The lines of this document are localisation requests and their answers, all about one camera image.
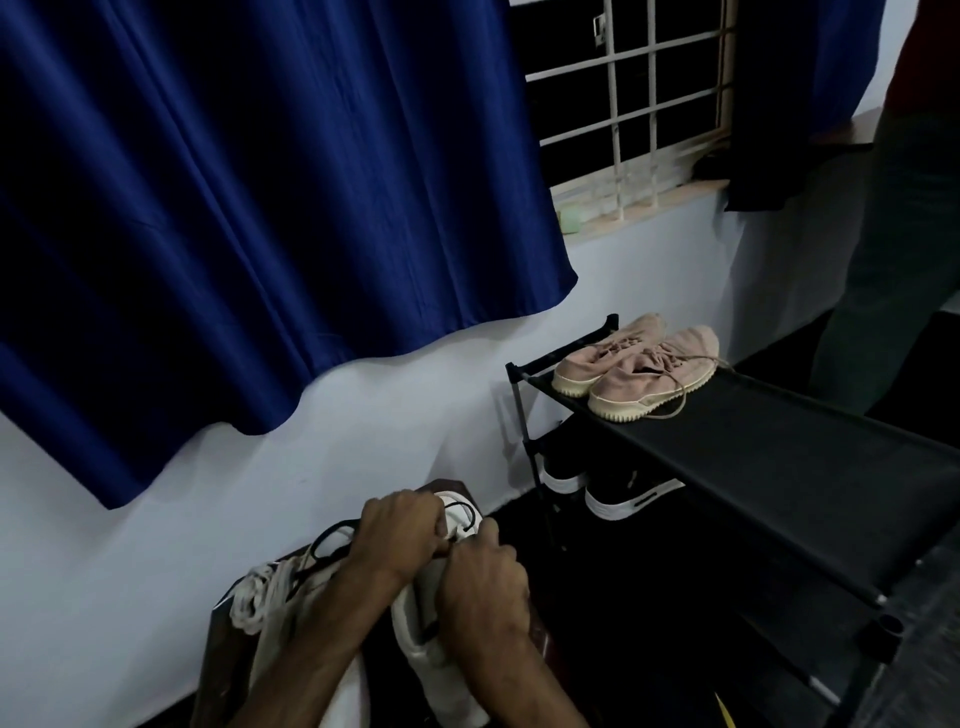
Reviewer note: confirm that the white window grille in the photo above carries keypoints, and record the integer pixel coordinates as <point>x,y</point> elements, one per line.
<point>630,112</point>

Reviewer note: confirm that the person's right hand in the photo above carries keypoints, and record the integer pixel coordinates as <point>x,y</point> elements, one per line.
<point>480,592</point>

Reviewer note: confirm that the small green block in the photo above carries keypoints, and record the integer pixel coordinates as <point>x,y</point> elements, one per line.
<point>570,220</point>

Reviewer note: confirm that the dark brown plastic stool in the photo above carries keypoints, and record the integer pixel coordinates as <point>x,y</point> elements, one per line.
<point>214,660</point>

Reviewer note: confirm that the person's left forearm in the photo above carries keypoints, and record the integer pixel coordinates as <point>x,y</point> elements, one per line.
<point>307,660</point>

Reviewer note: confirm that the blue curtain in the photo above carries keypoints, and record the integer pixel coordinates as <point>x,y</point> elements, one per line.
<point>780,97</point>
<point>262,187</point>

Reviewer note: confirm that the pink sneaker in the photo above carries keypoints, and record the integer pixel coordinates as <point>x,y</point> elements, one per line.
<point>585,367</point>
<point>637,390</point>

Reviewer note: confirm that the thin yellow strip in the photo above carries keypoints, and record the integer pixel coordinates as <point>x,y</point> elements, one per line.
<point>726,711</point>

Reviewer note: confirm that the black shoe rack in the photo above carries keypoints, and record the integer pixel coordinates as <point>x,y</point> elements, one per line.
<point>795,472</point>

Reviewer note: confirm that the black sneaker white sole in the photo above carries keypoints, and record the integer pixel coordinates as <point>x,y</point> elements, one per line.
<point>622,506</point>
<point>562,482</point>

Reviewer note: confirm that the black shoelace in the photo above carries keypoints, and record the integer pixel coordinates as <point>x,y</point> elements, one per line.
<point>322,544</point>

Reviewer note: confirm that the white shoelace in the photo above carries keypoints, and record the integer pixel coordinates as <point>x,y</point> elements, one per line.
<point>251,600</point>

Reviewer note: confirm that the person's right forearm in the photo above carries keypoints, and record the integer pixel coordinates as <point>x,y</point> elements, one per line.
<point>525,694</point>

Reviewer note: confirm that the person's left hand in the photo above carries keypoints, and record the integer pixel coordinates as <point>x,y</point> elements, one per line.
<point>397,540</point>

